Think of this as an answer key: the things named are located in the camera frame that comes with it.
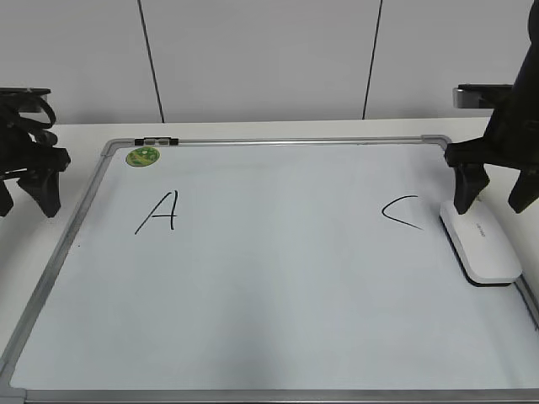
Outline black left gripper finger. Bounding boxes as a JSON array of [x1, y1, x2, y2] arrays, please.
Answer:
[[17, 169, 61, 218], [0, 180, 13, 217]]

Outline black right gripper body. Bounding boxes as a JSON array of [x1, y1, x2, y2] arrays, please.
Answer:
[[445, 94, 538, 171]]

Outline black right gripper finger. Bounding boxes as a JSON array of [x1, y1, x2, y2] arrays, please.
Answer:
[[454, 164, 490, 215], [508, 166, 538, 212]]

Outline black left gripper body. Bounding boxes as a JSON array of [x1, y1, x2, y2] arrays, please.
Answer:
[[1, 126, 71, 180]]

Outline white whiteboard eraser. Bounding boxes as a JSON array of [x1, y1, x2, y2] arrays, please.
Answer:
[[440, 200, 523, 287]]

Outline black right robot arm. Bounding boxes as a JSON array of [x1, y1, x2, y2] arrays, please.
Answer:
[[444, 1, 538, 215]]

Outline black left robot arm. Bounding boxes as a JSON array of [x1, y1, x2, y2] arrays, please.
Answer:
[[1, 88, 71, 218]]

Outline green round magnet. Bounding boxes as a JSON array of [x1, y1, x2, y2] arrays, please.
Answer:
[[125, 146, 161, 167]]

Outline black silver board hanger clip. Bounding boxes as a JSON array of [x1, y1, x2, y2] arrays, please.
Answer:
[[134, 137, 179, 146]]

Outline white magnetic whiteboard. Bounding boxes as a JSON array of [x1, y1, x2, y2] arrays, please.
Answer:
[[1, 136, 538, 403]]

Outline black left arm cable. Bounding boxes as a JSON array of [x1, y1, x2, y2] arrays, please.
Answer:
[[0, 94, 60, 146]]

